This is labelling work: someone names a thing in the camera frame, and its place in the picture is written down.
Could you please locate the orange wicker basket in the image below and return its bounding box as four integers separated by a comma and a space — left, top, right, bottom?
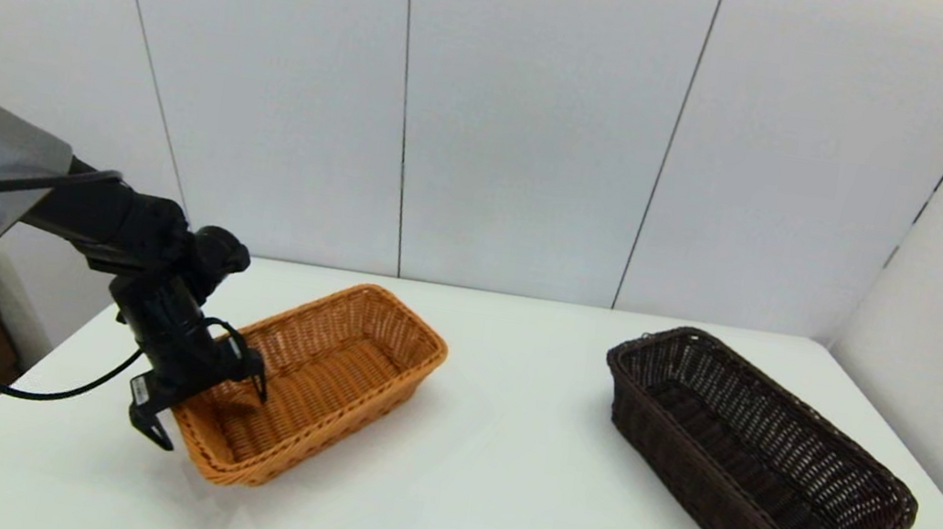
161, 259, 457, 513

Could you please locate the dark brown wicker basket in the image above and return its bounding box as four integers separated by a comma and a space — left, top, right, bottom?
582, 316, 939, 529

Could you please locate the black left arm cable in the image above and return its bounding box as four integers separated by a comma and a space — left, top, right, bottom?
0, 155, 171, 416

